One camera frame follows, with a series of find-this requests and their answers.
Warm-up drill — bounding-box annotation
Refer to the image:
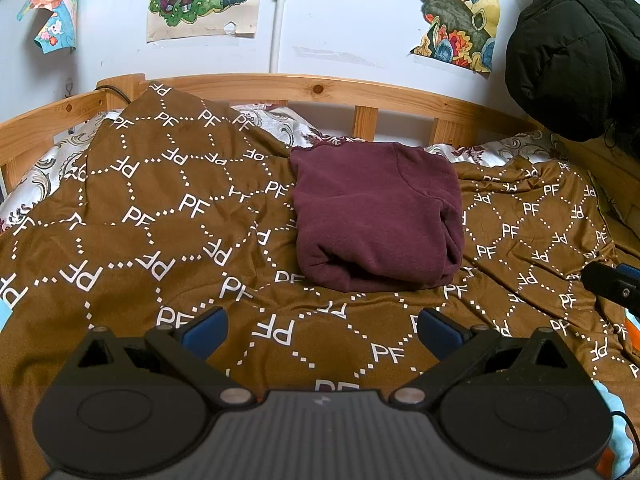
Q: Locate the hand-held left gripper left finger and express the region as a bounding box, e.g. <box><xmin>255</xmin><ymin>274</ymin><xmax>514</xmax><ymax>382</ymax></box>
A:
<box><xmin>59</xmin><ymin>306</ymin><xmax>258</xmax><ymax>407</ymax></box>

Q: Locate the blue cartoon girl wall poster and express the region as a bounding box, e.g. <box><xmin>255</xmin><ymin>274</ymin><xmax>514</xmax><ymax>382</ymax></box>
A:
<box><xmin>17</xmin><ymin>0</ymin><xmax>82</xmax><ymax>54</ymax></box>

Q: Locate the black cable on bed frame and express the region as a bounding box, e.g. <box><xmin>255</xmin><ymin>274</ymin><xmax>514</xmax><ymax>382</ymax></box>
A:
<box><xmin>96</xmin><ymin>84</ymin><xmax>133</xmax><ymax>106</ymax></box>

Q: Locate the colourful landscape wall poster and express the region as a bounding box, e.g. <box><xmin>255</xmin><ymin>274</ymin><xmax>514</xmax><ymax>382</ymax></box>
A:
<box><xmin>409</xmin><ymin>0</ymin><xmax>502</xmax><ymax>75</ymax></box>

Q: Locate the white wall pipe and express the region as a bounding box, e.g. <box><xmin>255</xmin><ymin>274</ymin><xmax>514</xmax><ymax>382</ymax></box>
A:
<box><xmin>269</xmin><ymin>0</ymin><xmax>292</xmax><ymax>75</ymax></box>

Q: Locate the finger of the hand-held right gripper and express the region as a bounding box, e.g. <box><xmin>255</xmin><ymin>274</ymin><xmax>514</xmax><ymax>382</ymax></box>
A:
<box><xmin>581</xmin><ymin>259</ymin><xmax>640</xmax><ymax>314</ymax></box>

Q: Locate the maroon sweater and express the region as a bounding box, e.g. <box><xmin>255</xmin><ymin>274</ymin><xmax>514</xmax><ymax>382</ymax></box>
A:
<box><xmin>289</xmin><ymin>141</ymin><xmax>466</xmax><ymax>294</ymax></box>

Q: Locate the white floral bedsheet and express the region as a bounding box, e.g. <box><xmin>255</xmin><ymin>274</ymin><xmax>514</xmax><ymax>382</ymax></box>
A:
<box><xmin>0</xmin><ymin>102</ymin><xmax>571</xmax><ymax>233</ymax></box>

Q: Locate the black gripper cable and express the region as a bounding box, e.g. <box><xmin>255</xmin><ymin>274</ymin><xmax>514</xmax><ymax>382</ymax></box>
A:
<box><xmin>609</xmin><ymin>410</ymin><xmax>639</xmax><ymax>438</ymax></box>

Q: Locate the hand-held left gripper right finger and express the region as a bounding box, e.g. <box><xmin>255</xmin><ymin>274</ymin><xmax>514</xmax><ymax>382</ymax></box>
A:
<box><xmin>387</xmin><ymin>307</ymin><xmax>590</xmax><ymax>406</ymax></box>

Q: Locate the brown printed blanket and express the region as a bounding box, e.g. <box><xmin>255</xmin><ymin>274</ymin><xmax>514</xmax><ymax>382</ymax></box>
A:
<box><xmin>0</xmin><ymin>80</ymin><xmax>640</xmax><ymax>441</ymax></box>

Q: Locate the wooden bed frame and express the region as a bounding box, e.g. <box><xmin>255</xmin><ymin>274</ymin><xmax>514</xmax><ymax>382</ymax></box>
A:
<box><xmin>0</xmin><ymin>72</ymin><xmax>640</xmax><ymax>241</ymax></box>

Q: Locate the black puffer jacket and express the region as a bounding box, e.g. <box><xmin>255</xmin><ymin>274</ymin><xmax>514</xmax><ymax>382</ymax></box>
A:
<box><xmin>504</xmin><ymin>0</ymin><xmax>640</xmax><ymax>143</ymax></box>

